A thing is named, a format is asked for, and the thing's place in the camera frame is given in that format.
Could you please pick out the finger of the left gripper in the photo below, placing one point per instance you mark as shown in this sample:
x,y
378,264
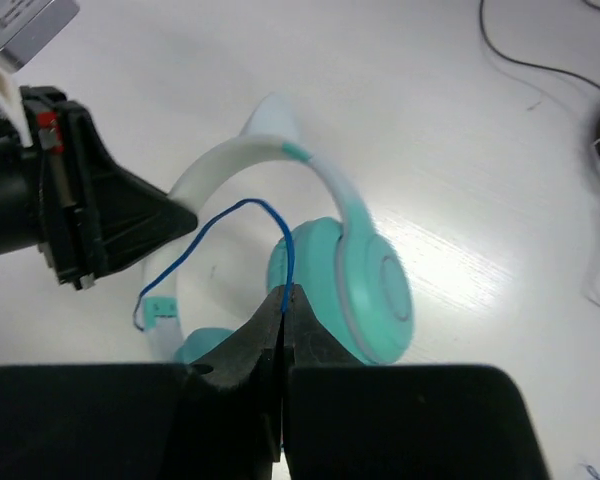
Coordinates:
x,y
129,217

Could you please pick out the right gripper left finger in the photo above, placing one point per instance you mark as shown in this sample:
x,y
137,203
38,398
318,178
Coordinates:
x,y
218,417

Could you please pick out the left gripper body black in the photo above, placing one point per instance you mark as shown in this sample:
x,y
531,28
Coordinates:
x,y
48,191

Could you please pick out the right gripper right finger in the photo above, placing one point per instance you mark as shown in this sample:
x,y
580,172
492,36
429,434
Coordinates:
x,y
346,420

